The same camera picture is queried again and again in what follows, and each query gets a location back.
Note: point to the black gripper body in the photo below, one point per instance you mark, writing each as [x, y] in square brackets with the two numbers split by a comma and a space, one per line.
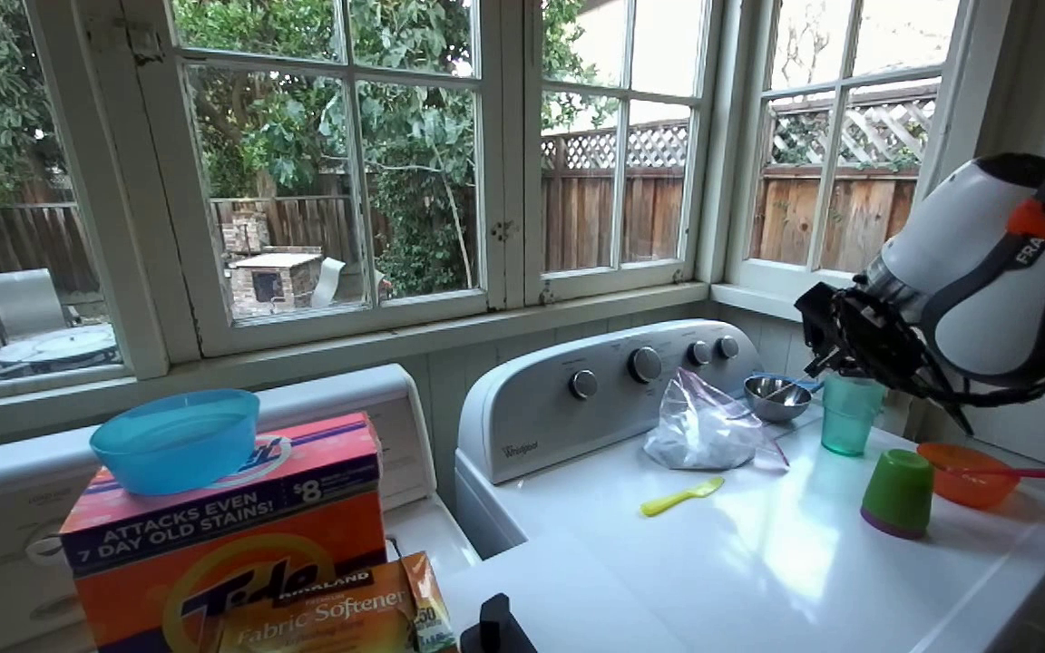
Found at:
[852, 330]

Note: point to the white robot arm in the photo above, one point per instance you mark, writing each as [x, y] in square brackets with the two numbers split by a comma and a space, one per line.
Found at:
[953, 309]

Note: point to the teal translucent cup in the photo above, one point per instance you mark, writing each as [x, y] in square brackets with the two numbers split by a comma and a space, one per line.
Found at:
[849, 413]

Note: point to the green plastic cup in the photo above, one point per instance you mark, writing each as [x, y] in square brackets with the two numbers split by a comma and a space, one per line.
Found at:
[900, 496]

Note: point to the small steel bowl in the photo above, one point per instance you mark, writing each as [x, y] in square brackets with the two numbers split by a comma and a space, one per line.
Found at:
[776, 402]

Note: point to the orange plastic bowl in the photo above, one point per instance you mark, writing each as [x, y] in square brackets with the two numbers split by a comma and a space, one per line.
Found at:
[966, 477]

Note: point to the clear zip plastic bag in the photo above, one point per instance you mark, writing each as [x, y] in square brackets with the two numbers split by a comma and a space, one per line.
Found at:
[708, 428]

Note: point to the yellow plastic knife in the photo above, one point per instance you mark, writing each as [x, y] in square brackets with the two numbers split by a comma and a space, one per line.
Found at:
[658, 504]

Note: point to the white dryer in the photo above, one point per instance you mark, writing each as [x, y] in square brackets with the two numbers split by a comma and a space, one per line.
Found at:
[548, 477]

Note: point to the small black stand block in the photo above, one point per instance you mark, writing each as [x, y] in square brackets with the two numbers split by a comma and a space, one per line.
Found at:
[496, 628]

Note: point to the orange fabric softener box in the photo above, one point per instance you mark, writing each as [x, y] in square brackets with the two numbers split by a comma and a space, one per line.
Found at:
[392, 607]

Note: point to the stone garden table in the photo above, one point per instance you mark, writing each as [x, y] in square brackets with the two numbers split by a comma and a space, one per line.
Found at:
[273, 282]

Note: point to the blue plastic bowl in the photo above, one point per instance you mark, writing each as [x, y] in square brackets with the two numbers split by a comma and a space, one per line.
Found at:
[179, 443]

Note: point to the orange Tide detergent box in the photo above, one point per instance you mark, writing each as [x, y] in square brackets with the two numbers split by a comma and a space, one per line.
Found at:
[155, 573]

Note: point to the grey patio chair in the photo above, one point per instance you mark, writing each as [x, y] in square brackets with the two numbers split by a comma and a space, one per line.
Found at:
[42, 330]

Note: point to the white washing machine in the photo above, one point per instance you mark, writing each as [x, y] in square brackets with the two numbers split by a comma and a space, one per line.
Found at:
[43, 474]

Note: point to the white window frame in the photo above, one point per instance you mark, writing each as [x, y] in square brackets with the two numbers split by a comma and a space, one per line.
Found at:
[465, 168]

